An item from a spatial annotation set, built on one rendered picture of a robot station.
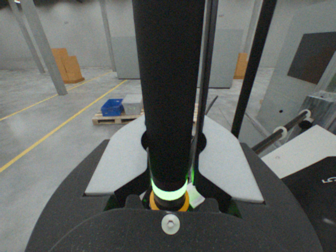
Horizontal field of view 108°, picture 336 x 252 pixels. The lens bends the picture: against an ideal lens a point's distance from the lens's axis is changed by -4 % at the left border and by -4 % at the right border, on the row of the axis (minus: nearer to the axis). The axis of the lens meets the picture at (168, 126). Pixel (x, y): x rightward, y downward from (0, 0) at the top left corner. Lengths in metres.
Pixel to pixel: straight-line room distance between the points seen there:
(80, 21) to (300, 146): 14.48
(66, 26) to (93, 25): 2.30
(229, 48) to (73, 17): 12.19
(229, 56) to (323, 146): 5.44
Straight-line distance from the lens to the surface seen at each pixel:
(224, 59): 5.79
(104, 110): 3.33
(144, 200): 0.43
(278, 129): 0.37
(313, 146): 0.55
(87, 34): 14.23
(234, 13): 12.96
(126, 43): 7.47
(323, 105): 0.64
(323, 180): 0.28
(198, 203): 0.19
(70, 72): 8.35
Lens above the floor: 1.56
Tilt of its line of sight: 32 degrees down
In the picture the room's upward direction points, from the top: 1 degrees counter-clockwise
